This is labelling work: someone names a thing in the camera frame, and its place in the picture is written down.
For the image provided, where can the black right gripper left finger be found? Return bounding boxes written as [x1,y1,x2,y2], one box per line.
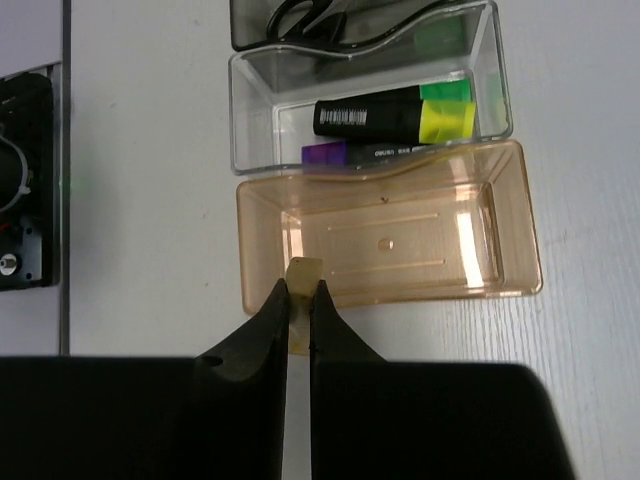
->
[1,281,290,479]

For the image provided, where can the green cap black highlighter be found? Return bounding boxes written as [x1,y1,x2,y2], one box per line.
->
[354,78,472,102]

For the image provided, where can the clear plastic container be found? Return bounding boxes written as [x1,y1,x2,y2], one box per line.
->
[229,1,513,175]

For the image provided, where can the orange plastic container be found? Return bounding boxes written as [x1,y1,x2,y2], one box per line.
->
[236,140,543,314]

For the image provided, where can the yellow cap black highlighter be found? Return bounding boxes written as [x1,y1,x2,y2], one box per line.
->
[313,98,476,144]

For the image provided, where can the yellow eraser block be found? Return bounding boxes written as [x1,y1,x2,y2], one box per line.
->
[285,257,323,356]

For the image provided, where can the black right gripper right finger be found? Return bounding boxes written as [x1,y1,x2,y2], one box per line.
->
[310,282,575,479]

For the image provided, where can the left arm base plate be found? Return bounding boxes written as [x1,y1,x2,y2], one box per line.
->
[1,72,59,291]

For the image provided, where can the black handled scissors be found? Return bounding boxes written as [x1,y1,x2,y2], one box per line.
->
[265,0,352,43]

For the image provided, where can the purple cap black highlighter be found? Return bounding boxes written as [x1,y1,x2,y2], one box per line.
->
[301,140,426,167]

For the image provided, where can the smoky grey plastic container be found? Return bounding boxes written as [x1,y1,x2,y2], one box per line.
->
[228,1,489,57]

